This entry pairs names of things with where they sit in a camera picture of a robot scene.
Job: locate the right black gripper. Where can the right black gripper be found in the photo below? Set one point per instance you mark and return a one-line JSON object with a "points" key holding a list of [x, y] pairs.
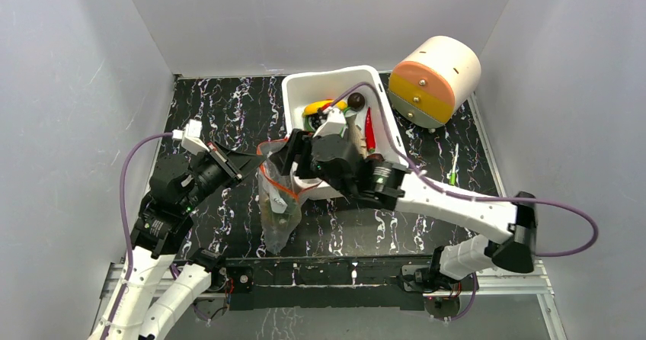
{"points": [[305, 152]]}

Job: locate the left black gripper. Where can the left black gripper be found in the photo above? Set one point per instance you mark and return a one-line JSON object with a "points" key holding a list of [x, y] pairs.
{"points": [[241, 163]]}

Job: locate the yellow toy banana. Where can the yellow toy banana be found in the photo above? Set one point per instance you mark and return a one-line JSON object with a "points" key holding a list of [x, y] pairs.
{"points": [[314, 107]]}

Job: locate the clear zip bag orange zipper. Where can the clear zip bag orange zipper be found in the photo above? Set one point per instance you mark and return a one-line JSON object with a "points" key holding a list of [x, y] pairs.
{"points": [[276, 187]]}

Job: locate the white plastic bin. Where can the white plastic bin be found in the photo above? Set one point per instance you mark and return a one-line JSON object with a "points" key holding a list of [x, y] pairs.
{"points": [[302, 89]]}

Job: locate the dark toy grapes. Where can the dark toy grapes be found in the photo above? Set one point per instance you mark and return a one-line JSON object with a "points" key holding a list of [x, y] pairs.
{"points": [[314, 121]]}

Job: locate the orange toy pineapple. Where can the orange toy pineapple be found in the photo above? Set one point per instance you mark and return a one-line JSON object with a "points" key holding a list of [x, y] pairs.
{"points": [[286, 221]]}

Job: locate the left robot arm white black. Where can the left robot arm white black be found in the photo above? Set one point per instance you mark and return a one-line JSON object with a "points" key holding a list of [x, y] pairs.
{"points": [[133, 311]]}

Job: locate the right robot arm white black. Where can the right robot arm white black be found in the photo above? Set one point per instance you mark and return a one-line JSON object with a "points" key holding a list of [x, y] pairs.
{"points": [[506, 232]]}

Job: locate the red toy chili pepper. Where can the red toy chili pepper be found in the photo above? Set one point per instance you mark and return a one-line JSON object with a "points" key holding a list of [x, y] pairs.
{"points": [[369, 133]]}

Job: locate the dark brown toy plum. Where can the dark brown toy plum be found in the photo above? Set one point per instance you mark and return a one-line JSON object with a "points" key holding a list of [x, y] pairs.
{"points": [[356, 101]]}

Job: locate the green white pen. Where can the green white pen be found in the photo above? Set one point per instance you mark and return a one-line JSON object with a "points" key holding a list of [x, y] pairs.
{"points": [[454, 170]]}

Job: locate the round pastel drawer cabinet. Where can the round pastel drawer cabinet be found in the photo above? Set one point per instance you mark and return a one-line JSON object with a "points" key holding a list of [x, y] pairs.
{"points": [[431, 83]]}

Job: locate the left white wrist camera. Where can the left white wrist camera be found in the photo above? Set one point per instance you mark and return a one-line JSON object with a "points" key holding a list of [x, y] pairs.
{"points": [[190, 137]]}

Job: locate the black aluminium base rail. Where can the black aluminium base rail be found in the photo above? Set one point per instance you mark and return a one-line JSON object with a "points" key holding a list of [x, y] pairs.
{"points": [[400, 281]]}

